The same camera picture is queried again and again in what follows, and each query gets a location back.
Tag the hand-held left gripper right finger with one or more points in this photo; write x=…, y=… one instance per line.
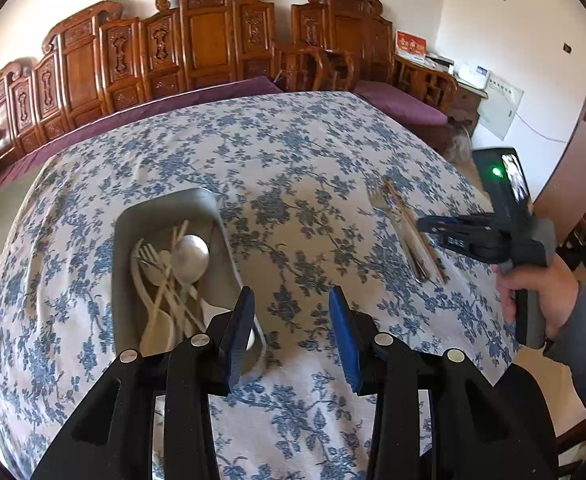
x=345, y=340

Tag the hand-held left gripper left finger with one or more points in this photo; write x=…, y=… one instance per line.
x=240, y=335

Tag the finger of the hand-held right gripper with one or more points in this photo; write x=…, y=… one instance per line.
x=465, y=246
x=453, y=223

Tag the metal fork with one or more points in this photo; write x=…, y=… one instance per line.
x=408, y=245

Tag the metal spoon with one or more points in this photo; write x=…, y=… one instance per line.
x=190, y=257

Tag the white plastic fork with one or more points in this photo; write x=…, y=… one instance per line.
x=145, y=255

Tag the grey utensil tray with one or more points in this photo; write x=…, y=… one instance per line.
x=128, y=240

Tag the person's right hand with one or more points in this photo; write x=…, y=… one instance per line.
x=558, y=290

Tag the brown wooden board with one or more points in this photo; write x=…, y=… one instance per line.
x=578, y=175

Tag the grey fluffy bundle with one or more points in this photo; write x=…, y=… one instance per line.
x=458, y=142

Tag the short purple seat cushion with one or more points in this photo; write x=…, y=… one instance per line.
x=403, y=105

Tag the white telephone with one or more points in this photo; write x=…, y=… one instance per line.
x=473, y=76

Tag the wooden side table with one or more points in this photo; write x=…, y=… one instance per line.
x=423, y=82

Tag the stack of papers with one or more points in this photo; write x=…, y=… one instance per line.
x=440, y=60

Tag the blue floral tablecloth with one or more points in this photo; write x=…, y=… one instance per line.
x=298, y=160

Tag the red desk calendar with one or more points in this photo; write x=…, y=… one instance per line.
x=411, y=42

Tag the black chair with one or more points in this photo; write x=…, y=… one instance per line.
x=538, y=420

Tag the short carved wooden sofa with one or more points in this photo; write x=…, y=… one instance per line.
x=343, y=35

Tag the long purple seat cushion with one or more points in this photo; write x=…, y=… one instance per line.
x=123, y=117

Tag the long carved wooden sofa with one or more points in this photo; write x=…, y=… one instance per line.
x=123, y=60

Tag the white wall panel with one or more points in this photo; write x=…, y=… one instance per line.
x=500, y=105

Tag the wall switch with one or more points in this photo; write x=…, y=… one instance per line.
x=567, y=48

